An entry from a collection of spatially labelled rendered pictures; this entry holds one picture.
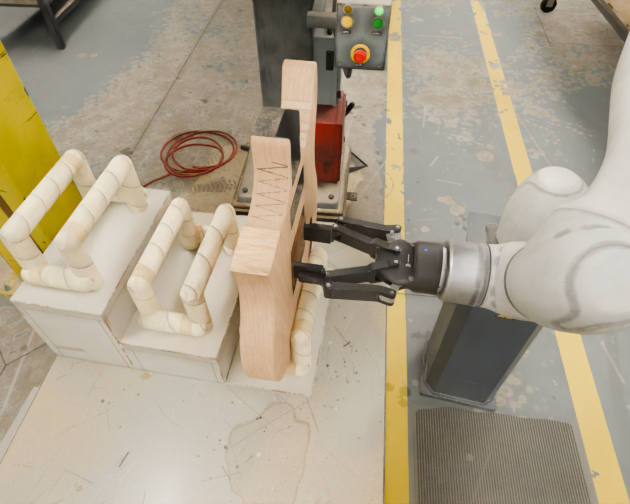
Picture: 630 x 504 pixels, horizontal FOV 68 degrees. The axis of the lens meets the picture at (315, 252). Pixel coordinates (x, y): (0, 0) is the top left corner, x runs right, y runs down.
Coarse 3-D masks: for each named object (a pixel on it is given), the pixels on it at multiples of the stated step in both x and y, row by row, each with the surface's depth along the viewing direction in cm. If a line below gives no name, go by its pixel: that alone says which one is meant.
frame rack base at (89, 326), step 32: (160, 192) 84; (96, 224) 79; (128, 224) 79; (96, 256) 74; (128, 256) 74; (32, 288) 70; (32, 320) 72; (64, 320) 70; (96, 320) 68; (128, 320) 75; (64, 352) 80; (96, 352) 77
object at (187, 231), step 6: (186, 216) 79; (186, 222) 80; (192, 222) 82; (180, 228) 81; (186, 228) 81; (192, 228) 82; (180, 234) 82; (186, 234) 82; (192, 234) 83; (180, 240) 85; (186, 240) 83; (192, 240) 84; (186, 246) 85; (192, 246) 85
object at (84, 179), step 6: (84, 156) 75; (84, 162) 75; (84, 168) 75; (78, 174) 75; (84, 174) 76; (90, 174) 77; (78, 180) 76; (84, 180) 77; (90, 180) 77; (78, 186) 77; (84, 186) 77; (90, 186) 78; (84, 192) 78
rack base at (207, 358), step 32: (192, 256) 84; (224, 256) 84; (160, 288) 80; (224, 288) 80; (224, 320) 76; (128, 352) 75; (160, 352) 73; (192, 352) 72; (224, 352) 75; (224, 384) 78
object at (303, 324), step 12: (312, 252) 82; (324, 252) 82; (324, 264) 80; (312, 288) 76; (300, 300) 75; (312, 300) 75; (300, 312) 73; (312, 312) 74; (300, 324) 72; (312, 324) 73; (300, 336) 70
